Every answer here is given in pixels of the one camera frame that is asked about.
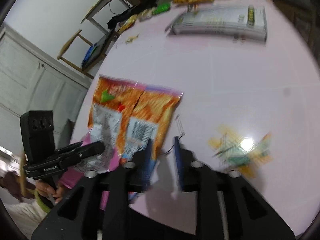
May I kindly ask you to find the green snack packet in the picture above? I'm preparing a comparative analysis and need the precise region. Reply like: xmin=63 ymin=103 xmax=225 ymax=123
xmin=152 ymin=2 xmax=171 ymax=15

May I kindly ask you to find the orange pink snack bag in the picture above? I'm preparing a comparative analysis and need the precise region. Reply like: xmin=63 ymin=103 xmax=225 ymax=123
xmin=57 ymin=76 xmax=183 ymax=200

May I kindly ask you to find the yellow chips packet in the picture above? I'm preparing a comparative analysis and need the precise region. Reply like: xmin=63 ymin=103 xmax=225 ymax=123
xmin=118 ymin=15 xmax=137 ymax=35

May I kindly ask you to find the white grey cardboard box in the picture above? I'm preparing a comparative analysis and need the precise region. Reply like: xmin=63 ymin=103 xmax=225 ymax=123
xmin=170 ymin=5 xmax=267 ymax=42

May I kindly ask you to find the left hand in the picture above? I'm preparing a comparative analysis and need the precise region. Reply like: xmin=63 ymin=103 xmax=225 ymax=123
xmin=35 ymin=180 xmax=69 ymax=203

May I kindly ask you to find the beige snack packet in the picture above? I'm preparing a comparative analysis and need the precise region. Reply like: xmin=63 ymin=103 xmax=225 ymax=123
xmin=137 ymin=7 xmax=156 ymax=22

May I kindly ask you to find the wooden chair with blue bag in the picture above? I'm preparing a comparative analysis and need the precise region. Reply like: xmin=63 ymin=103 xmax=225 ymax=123
xmin=56 ymin=28 xmax=118 ymax=79

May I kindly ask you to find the white panelled door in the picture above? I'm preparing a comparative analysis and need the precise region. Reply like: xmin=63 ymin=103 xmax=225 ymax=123
xmin=0 ymin=22 xmax=92 ymax=140

